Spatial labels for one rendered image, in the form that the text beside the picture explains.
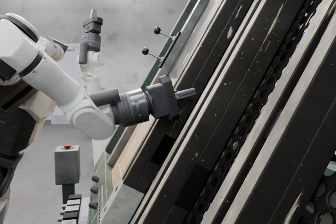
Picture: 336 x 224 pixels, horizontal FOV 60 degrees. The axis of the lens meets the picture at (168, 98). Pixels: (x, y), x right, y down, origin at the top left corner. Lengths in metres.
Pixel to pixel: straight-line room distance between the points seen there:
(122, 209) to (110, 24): 7.54
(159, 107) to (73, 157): 0.96
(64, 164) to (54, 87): 1.02
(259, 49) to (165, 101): 0.28
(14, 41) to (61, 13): 7.90
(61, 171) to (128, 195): 0.85
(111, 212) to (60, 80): 0.40
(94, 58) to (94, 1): 7.06
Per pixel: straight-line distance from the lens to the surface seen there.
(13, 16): 0.67
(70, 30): 8.40
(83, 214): 1.37
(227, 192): 0.36
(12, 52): 0.63
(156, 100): 0.74
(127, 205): 0.86
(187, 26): 1.47
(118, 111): 0.71
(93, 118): 0.68
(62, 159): 1.64
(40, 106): 1.04
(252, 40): 0.58
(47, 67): 0.64
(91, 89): 1.41
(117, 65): 8.10
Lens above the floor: 1.32
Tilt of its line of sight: 4 degrees down
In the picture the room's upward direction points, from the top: straight up
